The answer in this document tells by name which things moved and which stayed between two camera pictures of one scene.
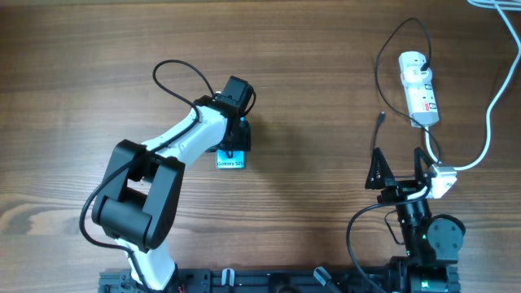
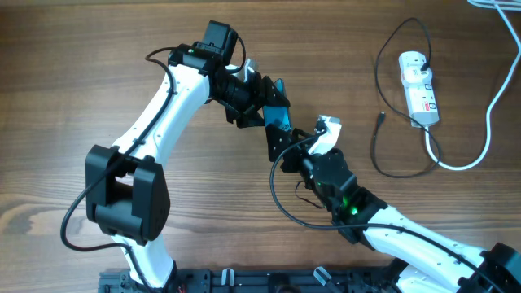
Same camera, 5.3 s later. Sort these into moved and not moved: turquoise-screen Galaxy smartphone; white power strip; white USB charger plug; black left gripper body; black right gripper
Moved: black right gripper; turquoise-screen Galaxy smartphone; black left gripper body
Not moved: white USB charger plug; white power strip
